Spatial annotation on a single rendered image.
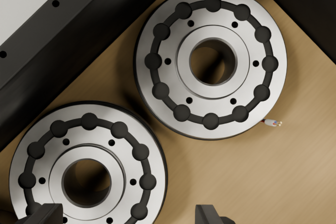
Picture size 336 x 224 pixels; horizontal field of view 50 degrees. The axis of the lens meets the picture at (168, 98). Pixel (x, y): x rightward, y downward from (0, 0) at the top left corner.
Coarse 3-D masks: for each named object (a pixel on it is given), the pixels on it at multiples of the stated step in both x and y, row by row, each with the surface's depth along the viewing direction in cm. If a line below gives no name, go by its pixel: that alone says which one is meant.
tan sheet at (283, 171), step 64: (256, 0) 27; (128, 64) 26; (192, 64) 27; (320, 64) 27; (256, 128) 27; (320, 128) 27; (0, 192) 26; (192, 192) 27; (256, 192) 27; (320, 192) 27
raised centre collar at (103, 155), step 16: (80, 144) 23; (96, 144) 23; (64, 160) 23; (96, 160) 23; (112, 160) 23; (64, 176) 23; (112, 176) 23; (64, 192) 23; (112, 192) 23; (64, 208) 23; (80, 208) 23; (96, 208) 23; (112, 208) 23
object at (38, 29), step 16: (48, 0) 16; (64, 0) 16; (80, 0) 16; (96, 0) 17; (32, 16) 16; (48, 16) 16; (64, 16) 16; (80, 16) 17; (16, 32) 16; (32, 32) 16; (48, 32) 16; (64, 32) 17; (0, 48) 16; (16, 48) 16; (32, 48) 16; (0, 64) 16; (16, 64) 16; (0, 80) 16
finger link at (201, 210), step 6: (198, 204) 14; (204, 204) 14; (210, 204) 14; (198, 210) 14; (204, 210) 14; (210, 210) 14; (198, 216) 14; (204, 216) 13; (210, 216) 13; (216, 216) 13; (198, 222) 14; (204, 222) 12; (210, 222) 12; (216, 222) 12; (222, 222) 12
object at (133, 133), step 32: (32, 128) 23; (64, 128) 23; (96, 128) 23; (128, 128) 23; (32, 160) 23; (128, 160) 23; (160, 160) 23; (32, 192) 23; (128, 192) 23; (160, 192) 23
